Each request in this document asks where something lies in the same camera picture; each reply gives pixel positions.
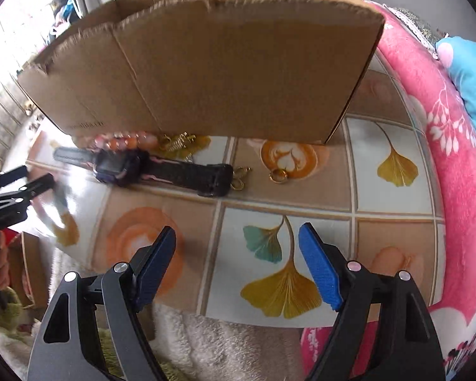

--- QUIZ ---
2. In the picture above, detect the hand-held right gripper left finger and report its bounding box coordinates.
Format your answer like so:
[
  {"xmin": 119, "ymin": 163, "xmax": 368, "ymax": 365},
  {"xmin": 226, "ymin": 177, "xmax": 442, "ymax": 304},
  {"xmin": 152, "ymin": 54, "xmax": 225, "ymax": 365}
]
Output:
[{"xmin": 26, "ymin": 226, "xmax": 177, "ymax": 381}]

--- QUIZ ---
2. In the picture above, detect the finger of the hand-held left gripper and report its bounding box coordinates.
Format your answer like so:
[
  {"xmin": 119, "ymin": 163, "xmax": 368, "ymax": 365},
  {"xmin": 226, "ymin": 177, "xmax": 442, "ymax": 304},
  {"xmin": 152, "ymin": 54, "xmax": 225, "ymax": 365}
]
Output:
[
  {"xmin": 0, "ymin": 165, "xmax": 29, "ymax": 197},
  {"xmin": 0, "ymin": 172, "xmax": 69, "ymax": 225}
]

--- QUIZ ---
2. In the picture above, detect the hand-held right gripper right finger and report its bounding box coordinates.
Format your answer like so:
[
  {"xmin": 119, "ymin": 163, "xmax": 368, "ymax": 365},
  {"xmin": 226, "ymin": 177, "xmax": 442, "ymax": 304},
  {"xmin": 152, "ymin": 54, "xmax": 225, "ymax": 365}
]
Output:
[{"xmin": 299, "ymin": 223, "xmax": 445, "ymax": 381}]

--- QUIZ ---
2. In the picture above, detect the black smartwatch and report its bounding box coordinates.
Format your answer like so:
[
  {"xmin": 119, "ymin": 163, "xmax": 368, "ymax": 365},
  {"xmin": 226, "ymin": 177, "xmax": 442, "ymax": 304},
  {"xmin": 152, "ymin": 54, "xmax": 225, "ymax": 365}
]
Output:
[{"xmin": 53, "ymin": 147, "xmax": 234, "ymax": 197}]

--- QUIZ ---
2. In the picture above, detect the gold chain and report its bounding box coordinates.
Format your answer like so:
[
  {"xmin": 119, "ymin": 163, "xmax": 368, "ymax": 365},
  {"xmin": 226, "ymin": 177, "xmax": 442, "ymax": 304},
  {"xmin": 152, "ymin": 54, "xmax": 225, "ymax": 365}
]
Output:
[{"xmin": 159, "ymin": 132, "xmax": 212, "ymax": 154}]

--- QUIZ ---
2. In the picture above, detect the brown cardboard box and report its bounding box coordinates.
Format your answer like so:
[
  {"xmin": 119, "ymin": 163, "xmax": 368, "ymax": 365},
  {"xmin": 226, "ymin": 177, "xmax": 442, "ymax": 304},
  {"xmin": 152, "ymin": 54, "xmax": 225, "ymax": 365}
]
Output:
[{"xmin": 16, "ymin": 0, "xmax": 385, "ymax": 145}]

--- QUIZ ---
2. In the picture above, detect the small cardboard piece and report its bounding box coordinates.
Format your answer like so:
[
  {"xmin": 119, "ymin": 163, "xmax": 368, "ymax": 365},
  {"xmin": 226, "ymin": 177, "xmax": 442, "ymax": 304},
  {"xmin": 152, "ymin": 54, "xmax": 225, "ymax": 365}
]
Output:
[{"xmin": 21, "ymin": 231, "xmax": 51, "ymax": 309}]

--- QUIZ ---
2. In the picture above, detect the gold butterfly pendant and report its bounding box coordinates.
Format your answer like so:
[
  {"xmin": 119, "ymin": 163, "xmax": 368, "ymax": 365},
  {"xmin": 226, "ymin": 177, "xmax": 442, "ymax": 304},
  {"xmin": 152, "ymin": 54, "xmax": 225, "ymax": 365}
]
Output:
[{"xmin": 232, "ymin": 166, "xmax": 253, "ymax": 192}]

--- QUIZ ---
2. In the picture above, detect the pink floral blanket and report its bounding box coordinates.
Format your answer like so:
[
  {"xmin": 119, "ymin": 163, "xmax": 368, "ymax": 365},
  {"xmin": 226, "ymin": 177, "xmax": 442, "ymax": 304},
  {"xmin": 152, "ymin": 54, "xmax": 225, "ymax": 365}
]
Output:
[{"xmin": 301, "ymin": 2, "xmax": 476, "ymax": 381}]

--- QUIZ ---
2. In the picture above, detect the pile of clothes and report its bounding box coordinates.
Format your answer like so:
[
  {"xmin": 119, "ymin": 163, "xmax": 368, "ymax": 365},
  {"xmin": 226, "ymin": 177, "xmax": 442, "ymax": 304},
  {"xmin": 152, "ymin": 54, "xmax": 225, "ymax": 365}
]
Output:
[{"xmin": 51, "ymin": 0, "xmax": 82, "ymax": 26}]

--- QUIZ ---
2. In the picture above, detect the blue pillow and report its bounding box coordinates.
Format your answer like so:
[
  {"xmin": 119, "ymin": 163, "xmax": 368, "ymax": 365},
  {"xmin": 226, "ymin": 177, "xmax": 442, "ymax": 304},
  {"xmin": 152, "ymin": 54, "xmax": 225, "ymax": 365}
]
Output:
[{"xmin": 435, "ymin": 37, "xmax": 476, "ymax": 140}]

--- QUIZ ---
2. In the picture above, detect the grey lace cloth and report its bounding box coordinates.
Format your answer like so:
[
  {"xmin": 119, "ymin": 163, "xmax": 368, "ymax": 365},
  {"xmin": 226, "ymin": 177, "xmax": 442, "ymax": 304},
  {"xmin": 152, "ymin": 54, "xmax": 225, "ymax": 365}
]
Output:
[{"xmin": 393, "ymin": 7, "xmax": 445, "ymax": 58}]

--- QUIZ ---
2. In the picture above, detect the pink bead bracelet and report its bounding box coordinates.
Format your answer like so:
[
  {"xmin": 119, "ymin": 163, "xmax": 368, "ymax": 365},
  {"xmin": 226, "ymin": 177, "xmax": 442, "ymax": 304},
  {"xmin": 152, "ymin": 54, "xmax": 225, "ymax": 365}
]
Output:
[{"xmin": 71, "ymin": 132, "xmax": 159, "ymax": 152}]

